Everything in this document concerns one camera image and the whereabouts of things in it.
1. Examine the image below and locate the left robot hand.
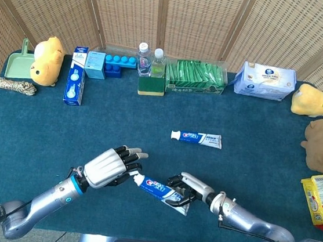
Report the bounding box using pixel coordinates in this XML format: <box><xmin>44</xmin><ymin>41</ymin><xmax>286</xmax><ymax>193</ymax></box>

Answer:
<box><xmin>79</xmin><ymin>140</ymin><xmax>150</xmax><ymax>195</ymax></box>

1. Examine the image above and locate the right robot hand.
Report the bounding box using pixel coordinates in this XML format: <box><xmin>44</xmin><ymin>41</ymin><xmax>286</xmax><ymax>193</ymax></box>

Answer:
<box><xmin>164</xmin><ymin>170</ymin><xmax>217</xmax><ymax>212</ymax></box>

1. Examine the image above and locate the Crest toothpaste tube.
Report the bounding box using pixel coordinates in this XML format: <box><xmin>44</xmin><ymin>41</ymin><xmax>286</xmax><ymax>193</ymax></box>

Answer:
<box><xmin>169</xmin><ymin>129</ymin><xmax>224</xmax><ymax>150</ymax></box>
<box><xmin>128</xmin><ymin>170</ymin><xmax>194</xmax><ymax>217</ymax></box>

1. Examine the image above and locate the blue table cloth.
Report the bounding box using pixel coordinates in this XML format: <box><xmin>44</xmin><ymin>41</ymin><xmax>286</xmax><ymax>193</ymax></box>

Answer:
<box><xmin>0</xmin><ymin>46</ymin><xmax>323</xmax><ymax>242</ymax></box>

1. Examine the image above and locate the green yellow sponge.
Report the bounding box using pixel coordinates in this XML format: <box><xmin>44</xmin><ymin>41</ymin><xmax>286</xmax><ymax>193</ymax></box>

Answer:
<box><xmin>137</xmin><ymin>75</ymin><xmax>167</xmax><ymax>98</ymax></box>

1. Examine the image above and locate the dark blue toy brick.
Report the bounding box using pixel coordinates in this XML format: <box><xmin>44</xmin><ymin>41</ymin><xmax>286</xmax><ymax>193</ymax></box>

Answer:
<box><xmin>104</xmin><ymin>63</ymin><xmax>124</xmax><ymax>79</ymax></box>

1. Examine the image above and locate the light blue carton box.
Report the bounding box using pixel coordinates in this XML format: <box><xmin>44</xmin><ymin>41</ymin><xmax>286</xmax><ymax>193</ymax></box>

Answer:
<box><xmin>83</xmin><ymin>50</ymin><xmax>108</xmax><ymax>81</ymax></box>

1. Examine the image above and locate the long light blue toy brick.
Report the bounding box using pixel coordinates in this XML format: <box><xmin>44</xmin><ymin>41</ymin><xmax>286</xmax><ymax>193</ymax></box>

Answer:
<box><xmin>104</xmin><ymin>53</ymin><xmax>139</xmax><ymax>70</ymax></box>

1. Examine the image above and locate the clear bottle purple label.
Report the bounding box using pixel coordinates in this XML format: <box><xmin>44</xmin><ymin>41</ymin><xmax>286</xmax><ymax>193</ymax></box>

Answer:
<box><xmin>134</xmin><ymin>41</ymin><xmax>155</xmax><ymax>78</ymax></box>

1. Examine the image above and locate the green tea bag box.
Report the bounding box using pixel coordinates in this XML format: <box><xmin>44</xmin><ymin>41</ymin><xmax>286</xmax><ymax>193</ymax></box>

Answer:
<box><xmin>163</xmin><ymin>56</ymin><xmax>230</xmax><ymax>99</ymax></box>

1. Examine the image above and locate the green drink bottle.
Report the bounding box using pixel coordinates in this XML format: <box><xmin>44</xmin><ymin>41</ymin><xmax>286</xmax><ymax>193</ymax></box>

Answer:
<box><xmin>150</xmin><ymin>47</ymin><xmax>169</xmax><ymax>80</ymax></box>

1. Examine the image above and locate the yellow plush chick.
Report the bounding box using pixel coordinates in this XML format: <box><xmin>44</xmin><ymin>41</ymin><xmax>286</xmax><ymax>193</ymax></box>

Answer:
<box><xmin>28</xmin><ymin>34</ymin><xmax>67</xmax><ymax>88</ymax></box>

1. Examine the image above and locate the yellow snack bag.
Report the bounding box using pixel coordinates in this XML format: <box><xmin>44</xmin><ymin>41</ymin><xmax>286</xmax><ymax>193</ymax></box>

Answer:
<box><xmin>295</xmin><ymin>171</ymin><xmax>323</xmax><ymax>232</ymax></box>

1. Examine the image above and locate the tissue pack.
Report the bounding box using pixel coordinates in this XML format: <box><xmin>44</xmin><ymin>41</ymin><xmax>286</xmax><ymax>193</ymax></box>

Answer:
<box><xmin>232</xmin><ymin>60</ymin><xmax>298</xmax><ymax>103</ymax></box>

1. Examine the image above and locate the green dustpan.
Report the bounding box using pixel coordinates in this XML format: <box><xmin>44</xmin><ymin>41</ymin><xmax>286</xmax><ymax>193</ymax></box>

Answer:
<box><xmin>3</xmin><ymin>36</ymin><xmax>39</xmax><ymax>81</ymax></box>

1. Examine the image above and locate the yellow plush toy with tag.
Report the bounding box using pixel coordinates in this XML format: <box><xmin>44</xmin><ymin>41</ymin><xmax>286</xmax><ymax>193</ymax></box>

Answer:
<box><xmin>289</xmin><ymin>82</ymin><xmax>323</xmax><ymax>119</ymax></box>

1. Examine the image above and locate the woven folding screen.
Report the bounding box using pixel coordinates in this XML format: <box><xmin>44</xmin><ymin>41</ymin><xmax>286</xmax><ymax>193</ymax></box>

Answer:
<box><xmin>0</xmin><ymin>0</ymin><xmax>323</xmax><ymax>134</ymax></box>

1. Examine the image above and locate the black floor cable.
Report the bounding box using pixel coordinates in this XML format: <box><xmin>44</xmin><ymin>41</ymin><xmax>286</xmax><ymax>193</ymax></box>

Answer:
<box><xmin>53</xmin><ymin>230</ymin><xmax>67</xmax><ymax>242</ymax></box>

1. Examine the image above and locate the braided rope bundle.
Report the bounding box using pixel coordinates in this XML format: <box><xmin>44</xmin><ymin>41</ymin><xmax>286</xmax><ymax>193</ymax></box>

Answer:
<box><xmin>0</xmin><ymin>77</ymin><xmax>38</xmax><ymax>97</ymax></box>

